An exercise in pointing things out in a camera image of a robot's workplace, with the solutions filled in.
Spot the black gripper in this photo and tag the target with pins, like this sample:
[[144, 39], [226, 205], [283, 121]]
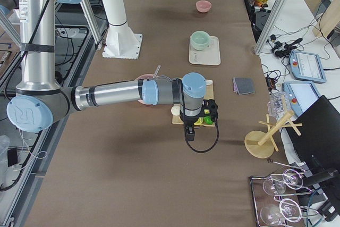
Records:
[[190, 121]]

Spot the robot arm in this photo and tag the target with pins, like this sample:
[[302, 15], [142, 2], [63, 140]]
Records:
[[40, 101]]

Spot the green bowl stack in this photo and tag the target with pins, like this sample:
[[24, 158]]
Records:
[[200, 40]]

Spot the pink bowl with ice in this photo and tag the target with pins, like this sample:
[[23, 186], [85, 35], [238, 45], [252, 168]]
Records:
[[140, 78]]

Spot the bamboo cutting board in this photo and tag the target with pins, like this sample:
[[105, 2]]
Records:
[[209, 95]]

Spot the green lime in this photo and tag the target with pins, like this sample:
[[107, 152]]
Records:
[[208, 121]]

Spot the lemon slice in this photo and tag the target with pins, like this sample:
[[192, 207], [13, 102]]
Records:
[[199, 121]]

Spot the grey folded cloth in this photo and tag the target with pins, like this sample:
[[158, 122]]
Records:
[[243, 86]]

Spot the white round lid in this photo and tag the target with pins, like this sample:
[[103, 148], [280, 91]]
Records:
[[175, 110]]

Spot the cream serving tray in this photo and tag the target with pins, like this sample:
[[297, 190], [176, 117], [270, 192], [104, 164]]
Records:
[[208, 56]]

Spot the wooden mug tree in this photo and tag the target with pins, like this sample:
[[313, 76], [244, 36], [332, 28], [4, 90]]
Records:
[[261, 144]]

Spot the metal scoop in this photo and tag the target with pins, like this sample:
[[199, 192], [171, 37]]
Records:
[[156, 71]]

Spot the clear glass mug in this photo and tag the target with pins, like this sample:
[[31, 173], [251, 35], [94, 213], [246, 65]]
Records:
[[278, 104]]

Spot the blue teach pendant near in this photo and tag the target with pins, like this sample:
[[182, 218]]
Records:
[[301, 95]]

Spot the blue teach pendant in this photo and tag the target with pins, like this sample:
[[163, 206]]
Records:
[[307, 66], [301, 95]]

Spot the blue teach pendant far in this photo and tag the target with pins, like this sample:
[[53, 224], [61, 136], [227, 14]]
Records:
[[307, 66]]

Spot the black monitor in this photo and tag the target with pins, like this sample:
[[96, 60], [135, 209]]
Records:
[[318, 144]]

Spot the wine glass rack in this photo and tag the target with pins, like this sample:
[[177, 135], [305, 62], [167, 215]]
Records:
[[274, 199]]

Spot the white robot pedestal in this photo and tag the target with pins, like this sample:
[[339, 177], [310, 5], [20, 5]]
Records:
[[121, 41]]

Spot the aluminium frame post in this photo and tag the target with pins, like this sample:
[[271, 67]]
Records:
[[278, 5]]

